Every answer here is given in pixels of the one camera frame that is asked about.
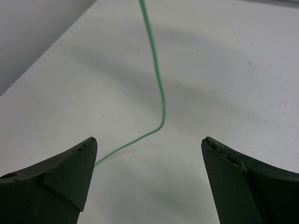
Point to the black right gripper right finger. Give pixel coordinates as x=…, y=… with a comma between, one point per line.
x=248, y=191

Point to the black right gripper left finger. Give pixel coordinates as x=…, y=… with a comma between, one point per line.
x=53, y=191

